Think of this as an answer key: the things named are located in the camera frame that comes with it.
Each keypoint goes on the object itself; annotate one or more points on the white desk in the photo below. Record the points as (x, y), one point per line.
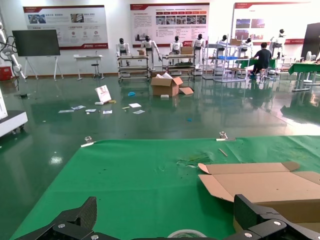
(87, 57)

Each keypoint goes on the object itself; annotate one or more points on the wall board with dark photos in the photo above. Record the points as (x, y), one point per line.
(275, 15)

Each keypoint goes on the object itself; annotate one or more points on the thin wooden stick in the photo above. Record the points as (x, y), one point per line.
(223, 152)

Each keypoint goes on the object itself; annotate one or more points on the black display on white stand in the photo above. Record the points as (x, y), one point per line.
(36, 42)

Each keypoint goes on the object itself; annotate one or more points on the blue tray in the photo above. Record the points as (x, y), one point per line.
(226, 58)

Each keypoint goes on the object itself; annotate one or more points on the medium cardboard box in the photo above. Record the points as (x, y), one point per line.
(187, 50)
(236, 41)

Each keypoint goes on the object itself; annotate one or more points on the small blue scrap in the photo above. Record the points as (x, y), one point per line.
(189, 119)

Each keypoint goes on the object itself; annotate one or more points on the blue shoe cover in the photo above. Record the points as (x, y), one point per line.
(131, 94)

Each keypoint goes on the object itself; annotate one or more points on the white wheeled machine base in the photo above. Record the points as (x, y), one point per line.
(12, 120)

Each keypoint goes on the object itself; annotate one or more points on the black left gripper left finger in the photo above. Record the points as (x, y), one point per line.
(90, 212)

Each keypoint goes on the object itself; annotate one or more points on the silver binder clip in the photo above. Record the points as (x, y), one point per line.
(223, 135)
(88, 143)

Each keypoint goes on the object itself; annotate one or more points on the small black floor object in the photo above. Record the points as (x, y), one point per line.
(24, 95)

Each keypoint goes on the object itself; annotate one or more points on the large open cardboard box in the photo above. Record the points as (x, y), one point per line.
(163, 87)

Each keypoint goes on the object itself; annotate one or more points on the short yellow stick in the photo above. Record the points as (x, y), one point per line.
(125, 107)

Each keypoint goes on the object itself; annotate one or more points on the white foam block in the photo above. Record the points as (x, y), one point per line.
(164, 96)

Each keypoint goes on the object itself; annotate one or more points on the wall board with round icons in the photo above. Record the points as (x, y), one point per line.
(63, 27)

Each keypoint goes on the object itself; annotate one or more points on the green table cloth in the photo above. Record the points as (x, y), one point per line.
(137, 180)

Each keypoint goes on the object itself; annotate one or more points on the tall metal shelf frame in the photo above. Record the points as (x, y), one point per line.
(212, 45)

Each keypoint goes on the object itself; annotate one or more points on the small white device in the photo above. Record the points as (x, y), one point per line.
(310, 55)

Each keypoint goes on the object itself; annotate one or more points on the small cardboard box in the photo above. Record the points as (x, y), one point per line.
(141, 52)

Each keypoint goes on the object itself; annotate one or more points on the wall board with photo row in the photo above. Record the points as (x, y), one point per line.
(173, 15)

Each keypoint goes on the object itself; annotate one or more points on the green covered table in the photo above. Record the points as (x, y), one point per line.
(243, 63)
(305, 67)

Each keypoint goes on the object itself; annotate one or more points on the flat cardboard piece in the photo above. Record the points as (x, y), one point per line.
(186, 90)

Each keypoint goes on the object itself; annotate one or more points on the small yellow block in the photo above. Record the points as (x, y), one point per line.
(112, 101)

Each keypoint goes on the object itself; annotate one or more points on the chrome legged stool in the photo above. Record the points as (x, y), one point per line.
(263, 73)

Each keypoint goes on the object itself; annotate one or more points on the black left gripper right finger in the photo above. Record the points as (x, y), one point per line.
(246, 212)

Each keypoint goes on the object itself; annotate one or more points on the clear tape roll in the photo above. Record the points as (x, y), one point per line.
(187, 230)

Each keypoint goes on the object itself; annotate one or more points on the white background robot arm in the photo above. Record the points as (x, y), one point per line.
(16, 65)

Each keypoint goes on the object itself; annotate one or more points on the open brown cardboard box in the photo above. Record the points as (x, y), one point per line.
(262, 186)

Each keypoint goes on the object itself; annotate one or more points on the metal rack cart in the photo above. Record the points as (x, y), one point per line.
(178, 56)
(132, 57)

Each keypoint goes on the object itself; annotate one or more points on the seated person in dark shirt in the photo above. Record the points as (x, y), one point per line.
(263, 56)

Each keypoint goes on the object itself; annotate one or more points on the tall black panel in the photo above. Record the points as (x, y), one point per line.
(312, 40)

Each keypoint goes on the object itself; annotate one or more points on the small white box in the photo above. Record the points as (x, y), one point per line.
(99, 102)

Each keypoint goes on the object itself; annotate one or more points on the paper sheet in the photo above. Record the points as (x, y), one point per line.
(78, 107)
(138, 111)
(107, 111)
(90, 110)
(66, 111)
(135, 105)

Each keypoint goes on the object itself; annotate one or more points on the red box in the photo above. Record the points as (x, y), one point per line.
(5, 73)

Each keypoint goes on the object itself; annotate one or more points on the black stool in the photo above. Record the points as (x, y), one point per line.
(95, 65)

